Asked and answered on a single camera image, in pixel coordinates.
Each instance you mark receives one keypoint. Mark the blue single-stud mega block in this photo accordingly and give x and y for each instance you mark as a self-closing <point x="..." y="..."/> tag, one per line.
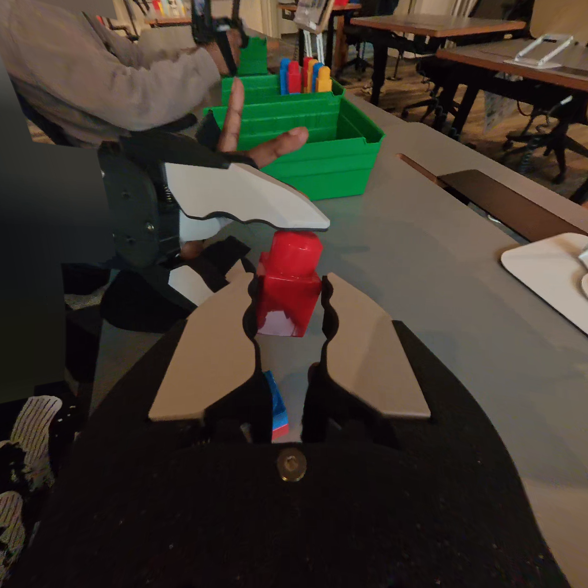
<point x="275" y="399"/>

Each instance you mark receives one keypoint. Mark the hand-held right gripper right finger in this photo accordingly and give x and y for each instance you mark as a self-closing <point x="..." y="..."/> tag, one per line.
<point x="372" y="363"/>

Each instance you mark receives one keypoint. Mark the person's left hand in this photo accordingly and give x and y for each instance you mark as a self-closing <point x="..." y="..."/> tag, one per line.
<point x="275" y="144"/>

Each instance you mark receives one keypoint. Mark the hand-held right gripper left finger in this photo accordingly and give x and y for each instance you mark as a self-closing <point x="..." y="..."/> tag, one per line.
<point x="206" y="363"/>

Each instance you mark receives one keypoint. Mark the white poster board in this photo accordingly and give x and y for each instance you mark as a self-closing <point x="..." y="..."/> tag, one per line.
<point x="312" y="13"/>

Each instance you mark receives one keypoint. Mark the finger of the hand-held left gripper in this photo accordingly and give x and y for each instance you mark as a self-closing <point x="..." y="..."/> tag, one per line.
<point x="248" y="193"/>
<point x="193" y="285"/>

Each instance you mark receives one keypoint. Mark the black device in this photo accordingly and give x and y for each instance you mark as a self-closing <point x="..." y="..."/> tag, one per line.
<point x="216" y="27"/>

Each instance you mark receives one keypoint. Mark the person's right hand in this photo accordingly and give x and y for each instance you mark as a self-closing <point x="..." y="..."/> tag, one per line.
<point x="313" y="372"/>

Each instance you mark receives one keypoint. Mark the row of coloured flat blocks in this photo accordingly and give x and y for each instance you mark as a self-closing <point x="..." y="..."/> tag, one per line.
<point x="294" y="78"/>

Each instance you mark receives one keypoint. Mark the wooden top office desk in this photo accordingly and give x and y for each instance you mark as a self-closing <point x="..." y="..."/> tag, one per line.
<point x="436" y="25"/>
<point x="528" y="69"/>
<point x="317" y="7"/>

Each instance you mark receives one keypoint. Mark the clear acrylic stand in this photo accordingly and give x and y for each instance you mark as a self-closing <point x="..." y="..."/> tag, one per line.
<point x="542" y="50"/>

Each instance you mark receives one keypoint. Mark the large green plastic bin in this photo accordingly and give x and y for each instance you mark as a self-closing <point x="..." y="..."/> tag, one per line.
<point x="330" y="165"/>

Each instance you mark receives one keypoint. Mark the black office chair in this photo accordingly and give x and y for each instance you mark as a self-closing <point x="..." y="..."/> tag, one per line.
<point x="432" y="92"/>
<point x="551" y="133"/>

